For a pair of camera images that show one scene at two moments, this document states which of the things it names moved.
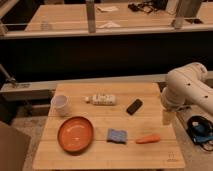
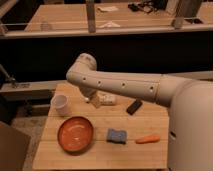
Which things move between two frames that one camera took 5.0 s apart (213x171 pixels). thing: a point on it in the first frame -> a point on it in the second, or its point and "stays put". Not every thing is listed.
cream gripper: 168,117 -> 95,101
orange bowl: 75,134 stays put
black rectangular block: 134,107 stays put
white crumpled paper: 109,24 stays put
